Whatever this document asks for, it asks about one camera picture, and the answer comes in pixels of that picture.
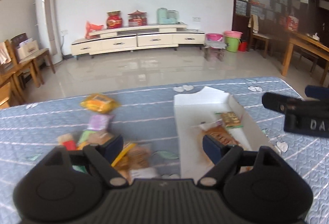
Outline white gift bag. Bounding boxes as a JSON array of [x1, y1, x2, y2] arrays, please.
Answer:
[[17, 38, 39, 60]]

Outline red ceramic jar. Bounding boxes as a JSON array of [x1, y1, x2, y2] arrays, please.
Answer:
[[106, 10, 123, 29]]

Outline red cardboard tray box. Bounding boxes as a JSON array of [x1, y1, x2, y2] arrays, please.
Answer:
[[174, 87, 273, 181]]

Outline dark wooden chair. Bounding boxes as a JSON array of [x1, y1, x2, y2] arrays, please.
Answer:
[[247, 14, 271, 58]]

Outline red plastic bag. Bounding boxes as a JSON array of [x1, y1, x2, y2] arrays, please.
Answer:
[[85, 21, 104, 39]]

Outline pink plastic basin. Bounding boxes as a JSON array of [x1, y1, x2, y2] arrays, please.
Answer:
[[206, 33, 224, 42]]

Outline round red label pastry pack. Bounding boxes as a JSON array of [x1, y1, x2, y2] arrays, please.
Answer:
[[193, 120, 251, 150]]

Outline wooden chair with gift bag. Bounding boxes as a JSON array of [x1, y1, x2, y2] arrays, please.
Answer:
[[11, 33, 56, 88]]

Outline purple snack packet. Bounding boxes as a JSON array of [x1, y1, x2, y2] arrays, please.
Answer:
[[87, 114, 115, 132]]

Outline mint green blender appliance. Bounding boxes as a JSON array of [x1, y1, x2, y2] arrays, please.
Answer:
[[157, 8, 179, 24]]

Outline beige towel on chair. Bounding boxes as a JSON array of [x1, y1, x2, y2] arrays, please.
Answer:
[[0, 42, 11, 65]]

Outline green bucket pink lid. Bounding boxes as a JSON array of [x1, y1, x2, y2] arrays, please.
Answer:
[[224, 30, 243, 53]]

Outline light green snack packet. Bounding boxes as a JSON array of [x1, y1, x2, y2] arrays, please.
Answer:
[[78, 130, 95, 145]]

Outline white floor air conditioner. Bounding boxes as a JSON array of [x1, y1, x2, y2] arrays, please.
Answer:
[[35, 0, 63, 64]]

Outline rice cracker pack red label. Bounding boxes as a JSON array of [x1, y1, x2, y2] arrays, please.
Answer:
[[57, 133, 77, 150]]

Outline red pavilion gift box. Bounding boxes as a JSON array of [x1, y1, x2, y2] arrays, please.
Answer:
[[128, 10, 147, 27]]

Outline gold snack bar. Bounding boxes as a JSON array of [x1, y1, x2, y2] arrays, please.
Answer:
[[220, 111, 242, 129]]

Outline yellow snack bag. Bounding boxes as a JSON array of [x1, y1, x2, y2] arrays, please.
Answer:
[[80, 93, 120, 114]]

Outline small wooden stool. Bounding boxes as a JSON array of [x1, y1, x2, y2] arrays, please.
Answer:
[[204, 40, 227, 61]]

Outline wooden dining table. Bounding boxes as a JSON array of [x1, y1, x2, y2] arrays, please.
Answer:
[[281, 30, 329, 86]]

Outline wooden chair with towel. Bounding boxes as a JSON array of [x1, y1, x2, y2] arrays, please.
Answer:
[[1, 40, 41, 105]]

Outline blue quilted cherry bedspread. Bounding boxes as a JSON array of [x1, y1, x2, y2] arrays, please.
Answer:
[[1, 77, 328, 223]]

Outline clear bag of round biscuits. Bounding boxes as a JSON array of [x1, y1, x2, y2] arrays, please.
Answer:
[[111, 143, 151, 180]]

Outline white tv cabinet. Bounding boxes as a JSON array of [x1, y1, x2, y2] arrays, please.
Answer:
[[71, 23, 206, 57]]

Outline red box on table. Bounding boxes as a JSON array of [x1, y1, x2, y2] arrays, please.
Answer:
[[286, 15, 299, 32]]

